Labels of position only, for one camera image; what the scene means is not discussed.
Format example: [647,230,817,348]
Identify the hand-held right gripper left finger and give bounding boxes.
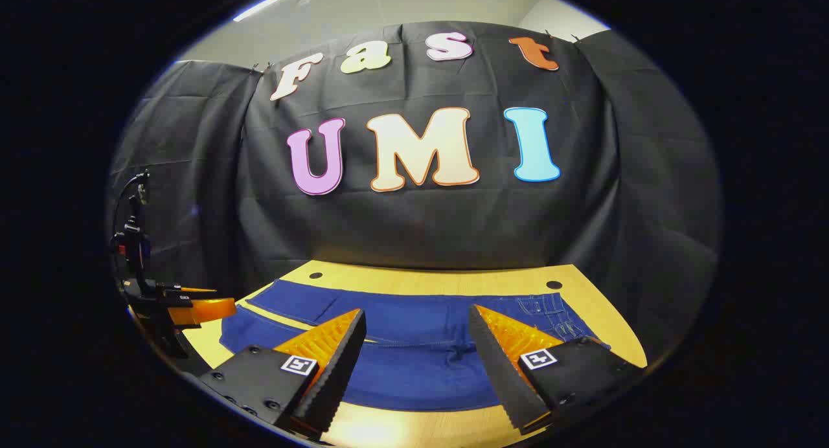
[198,308,367,439]

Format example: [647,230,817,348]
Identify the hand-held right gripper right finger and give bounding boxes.
[468,304,647,434]

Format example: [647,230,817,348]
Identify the blue denim jeans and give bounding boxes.
[220,278,613,412]

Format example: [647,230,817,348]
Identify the black backdrop cloth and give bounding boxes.
[107,21,723,371]

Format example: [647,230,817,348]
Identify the red and black cable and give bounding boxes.
[111,172,150,241]

